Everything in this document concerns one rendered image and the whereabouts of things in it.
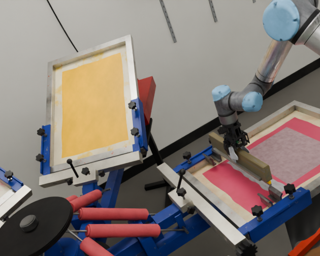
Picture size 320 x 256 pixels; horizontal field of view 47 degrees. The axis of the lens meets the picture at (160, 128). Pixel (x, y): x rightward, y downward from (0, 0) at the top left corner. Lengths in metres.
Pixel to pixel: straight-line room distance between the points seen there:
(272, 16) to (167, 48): 2.49
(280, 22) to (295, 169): 0.80
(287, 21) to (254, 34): 2.98
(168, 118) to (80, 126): 1.73
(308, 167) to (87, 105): 1.25
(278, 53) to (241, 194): 0.65
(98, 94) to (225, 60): 2.01
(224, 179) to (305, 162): 0.37
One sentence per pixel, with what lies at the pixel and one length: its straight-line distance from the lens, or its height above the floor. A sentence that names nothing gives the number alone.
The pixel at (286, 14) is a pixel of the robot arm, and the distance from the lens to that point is 1.14.
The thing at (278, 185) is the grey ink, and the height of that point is 0.96.
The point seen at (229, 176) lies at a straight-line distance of 1.81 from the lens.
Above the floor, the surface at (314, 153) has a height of 0.96.
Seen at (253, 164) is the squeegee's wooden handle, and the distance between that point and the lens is 1.54.
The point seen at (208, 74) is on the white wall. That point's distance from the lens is 3.87.
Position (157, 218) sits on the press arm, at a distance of 1.60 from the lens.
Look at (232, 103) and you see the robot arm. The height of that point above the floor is 1.40.
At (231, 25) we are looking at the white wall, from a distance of 3.93.
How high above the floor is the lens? 2.06
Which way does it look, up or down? 27 degrees down
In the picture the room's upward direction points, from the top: 22 degrees counter-clockwise
